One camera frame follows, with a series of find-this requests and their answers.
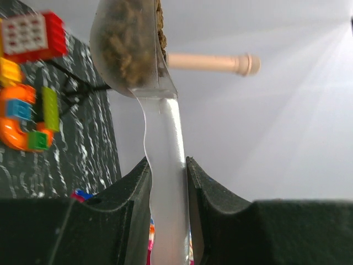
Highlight translucent plastic food scoop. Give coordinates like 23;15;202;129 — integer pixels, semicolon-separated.
89;1;190;264

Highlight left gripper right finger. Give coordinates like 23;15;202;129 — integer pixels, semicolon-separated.
186;157;352;264

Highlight red toy block tower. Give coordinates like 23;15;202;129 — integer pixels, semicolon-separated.
1;11;67;87

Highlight pink pet food bag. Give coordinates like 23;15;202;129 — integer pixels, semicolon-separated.
71;189;93;203

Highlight colourful toy block track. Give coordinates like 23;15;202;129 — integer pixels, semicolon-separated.
1;84;60;152

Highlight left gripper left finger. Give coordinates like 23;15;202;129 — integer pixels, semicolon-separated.
1;159;151;264

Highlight pink microphone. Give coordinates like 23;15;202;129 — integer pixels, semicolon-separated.
166;54;261;76

